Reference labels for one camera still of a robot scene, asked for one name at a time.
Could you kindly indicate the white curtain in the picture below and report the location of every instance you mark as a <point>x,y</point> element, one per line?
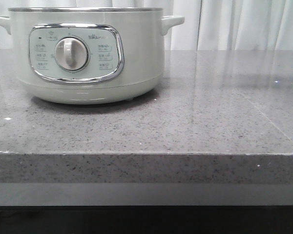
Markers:
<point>209,24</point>

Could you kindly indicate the pale green electric cooking pot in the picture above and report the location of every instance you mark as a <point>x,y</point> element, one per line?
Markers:
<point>125,51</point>

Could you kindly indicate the grey pot control knob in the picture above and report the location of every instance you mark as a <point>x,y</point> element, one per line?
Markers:
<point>71,54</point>

